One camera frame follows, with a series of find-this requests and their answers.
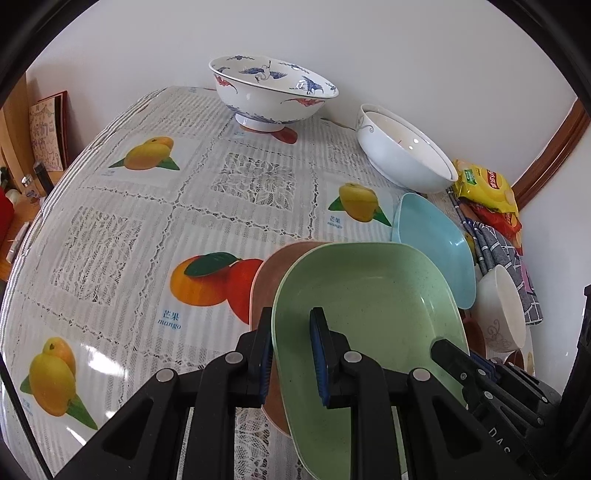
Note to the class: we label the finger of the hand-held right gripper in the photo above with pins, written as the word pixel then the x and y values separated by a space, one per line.
pixel 526 381
pixel 450 364

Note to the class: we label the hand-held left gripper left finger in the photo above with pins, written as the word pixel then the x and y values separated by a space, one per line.
pixel 265 364

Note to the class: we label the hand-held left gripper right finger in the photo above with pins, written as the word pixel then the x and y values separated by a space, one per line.
pixel 318 364

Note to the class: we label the brown plate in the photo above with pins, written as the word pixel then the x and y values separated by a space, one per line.
pixel 475 337

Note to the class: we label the green speckled plate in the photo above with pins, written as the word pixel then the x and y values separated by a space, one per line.
pixel 369 295

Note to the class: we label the pink plate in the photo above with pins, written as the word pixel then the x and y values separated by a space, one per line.
pixel 268 281

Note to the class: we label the grey checked cloth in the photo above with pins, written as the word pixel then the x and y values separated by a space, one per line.
pixel 505 258

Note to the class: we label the light blue plate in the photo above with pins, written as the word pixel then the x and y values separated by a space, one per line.
pixel 434 235

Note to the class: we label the red chips bag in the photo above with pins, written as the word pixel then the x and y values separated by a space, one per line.
pixel 503 224

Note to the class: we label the yellow chips bag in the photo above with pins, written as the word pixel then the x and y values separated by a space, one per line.
pixel 489 184

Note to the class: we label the fruit print lace tablecloth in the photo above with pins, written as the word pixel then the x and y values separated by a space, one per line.
pixel 138 230

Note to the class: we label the large white swirl-rim bowl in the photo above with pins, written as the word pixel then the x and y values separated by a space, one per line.
pixel 392 161

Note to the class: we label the blue crane pattern bowl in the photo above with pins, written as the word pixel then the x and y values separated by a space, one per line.
pixel 258 101

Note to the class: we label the dark bottle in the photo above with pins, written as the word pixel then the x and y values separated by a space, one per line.
pixel 42 177

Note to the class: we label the wooden door frame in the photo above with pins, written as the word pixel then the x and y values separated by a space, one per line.
pixel 554 152

